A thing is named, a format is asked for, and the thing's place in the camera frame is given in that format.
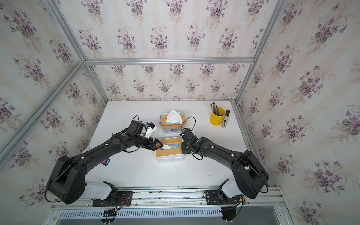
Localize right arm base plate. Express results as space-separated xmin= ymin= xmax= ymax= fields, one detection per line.
xmin=202 ymin=190 xmax=243 ymax=205

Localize clear plastic tissue box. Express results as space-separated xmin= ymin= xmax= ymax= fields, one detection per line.
xmin=159 ymin=111 xmax=185 ymax=134

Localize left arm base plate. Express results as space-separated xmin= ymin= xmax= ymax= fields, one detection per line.
xmin=92 ymin=191 xmax=134 ymax=207

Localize yellow pen cup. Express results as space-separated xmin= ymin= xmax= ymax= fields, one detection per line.
xmin=210 ymin=107 xmax=226 ymax=126

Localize black marker pen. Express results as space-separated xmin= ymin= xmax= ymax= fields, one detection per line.
xmin=221 ymin=110 xmax=230 ymax=128

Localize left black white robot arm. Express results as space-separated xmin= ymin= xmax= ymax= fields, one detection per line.
xmin=45 ymin=121 xmax=163 ymax=204

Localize white bamboo-lid tissue box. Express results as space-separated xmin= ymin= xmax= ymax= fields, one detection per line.
xmin=155 ymin=137 xmax=185 ymax=163

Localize pencils in cup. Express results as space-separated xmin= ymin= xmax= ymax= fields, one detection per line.
xmin=210 ymin=102 xmax=220 ymax=116

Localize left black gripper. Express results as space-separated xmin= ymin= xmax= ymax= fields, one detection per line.
xmin=133 ymin=136 xmax=164 ymax=151

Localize blue tissue paper pack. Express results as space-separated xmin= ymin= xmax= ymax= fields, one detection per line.
xmin=166 ymin=110 xmax=182 ymax=124

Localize bamboo tissue box lid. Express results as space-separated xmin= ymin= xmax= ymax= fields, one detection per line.
xmin=160 ymin=113 xmax=185 ymax=130

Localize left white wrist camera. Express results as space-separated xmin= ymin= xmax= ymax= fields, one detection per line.
xmin=144 ymin=122 xmax=157 ymax=138

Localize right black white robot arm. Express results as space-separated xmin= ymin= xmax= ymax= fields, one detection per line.
xmin=180 ymin=128 xmax=269 ymax=199

